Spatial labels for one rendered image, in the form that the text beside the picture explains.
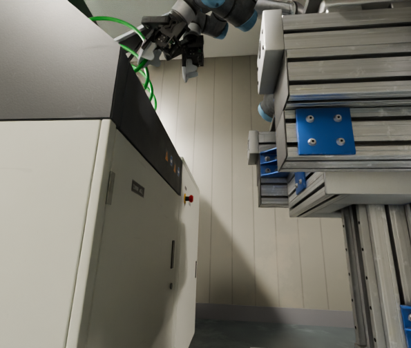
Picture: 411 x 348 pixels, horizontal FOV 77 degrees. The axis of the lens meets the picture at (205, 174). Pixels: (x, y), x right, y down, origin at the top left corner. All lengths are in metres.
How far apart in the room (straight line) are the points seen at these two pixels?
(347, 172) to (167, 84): 2.76
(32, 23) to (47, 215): 0.42
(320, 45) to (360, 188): 0.27
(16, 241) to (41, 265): 0.06
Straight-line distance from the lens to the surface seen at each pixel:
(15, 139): 0.58
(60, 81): 0.59
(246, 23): 1.02
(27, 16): 0.75
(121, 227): 0.55
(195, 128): 2.81
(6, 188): 0.56
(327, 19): 0.57
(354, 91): 0.49
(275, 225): 2.52
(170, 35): 0.99
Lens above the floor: 0.57
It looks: 16 degrees up
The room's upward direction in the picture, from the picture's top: 2 degrees clockwise
